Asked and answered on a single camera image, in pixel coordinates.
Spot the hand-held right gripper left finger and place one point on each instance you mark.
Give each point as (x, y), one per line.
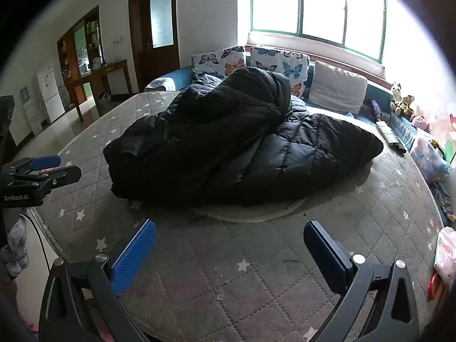
(133, 256)

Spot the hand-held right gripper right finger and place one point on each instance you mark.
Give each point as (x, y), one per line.
(326, 253)

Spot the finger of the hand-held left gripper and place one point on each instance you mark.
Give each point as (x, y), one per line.
(57, 178)
(44, 163)

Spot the black puffer jacket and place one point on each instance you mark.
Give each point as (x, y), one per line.
(231, 142)

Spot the stacked white cartons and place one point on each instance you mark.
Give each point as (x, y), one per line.
(32, 114)

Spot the white refrigerator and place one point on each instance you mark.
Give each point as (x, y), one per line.
(50, 92)

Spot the grey bag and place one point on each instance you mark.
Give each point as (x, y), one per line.
(104, 103)

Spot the grey star quilted mattress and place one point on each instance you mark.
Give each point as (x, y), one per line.
(231, 256)

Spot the wooden display cabinet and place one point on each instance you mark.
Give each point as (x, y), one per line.
(71, 53)

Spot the wooden table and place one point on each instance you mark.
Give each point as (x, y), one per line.
(107, 68)

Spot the pink packet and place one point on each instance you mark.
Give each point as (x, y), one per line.
(447, 253)

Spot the stack of magazines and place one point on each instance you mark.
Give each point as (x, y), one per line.
(445, 199)

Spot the white power strip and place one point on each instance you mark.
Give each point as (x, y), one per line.
(386, 132)

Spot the clear bag of toys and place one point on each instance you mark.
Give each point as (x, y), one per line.
(429, 158)

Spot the brown wooden door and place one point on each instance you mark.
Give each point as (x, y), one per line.
(142, 42)

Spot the blue sofa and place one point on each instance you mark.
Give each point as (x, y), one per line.
(178, 78)

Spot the pink plush toy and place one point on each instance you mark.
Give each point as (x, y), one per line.
(420, 123)

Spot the brown plush toy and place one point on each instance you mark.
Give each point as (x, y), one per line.
(402, 106)

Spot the white pillow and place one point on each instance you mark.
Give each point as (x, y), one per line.
(336, 87)

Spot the white plush toy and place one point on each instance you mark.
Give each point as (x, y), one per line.
(396, 91)

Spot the colourful flower decoration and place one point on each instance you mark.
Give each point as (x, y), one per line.
(452, 124)

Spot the butterfly print pillow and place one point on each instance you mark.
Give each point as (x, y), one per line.
(213, 60)
(288, 64)

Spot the green framed window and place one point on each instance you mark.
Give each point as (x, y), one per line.
(320, 3)

